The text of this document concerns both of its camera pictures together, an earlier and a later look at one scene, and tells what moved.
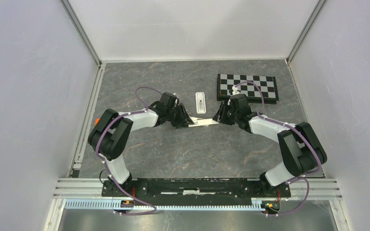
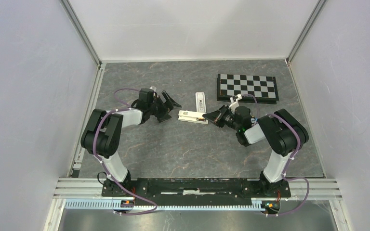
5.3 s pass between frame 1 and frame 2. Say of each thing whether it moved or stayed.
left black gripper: moved
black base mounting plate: stayed
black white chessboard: stayed
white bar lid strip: moved
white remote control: stayed
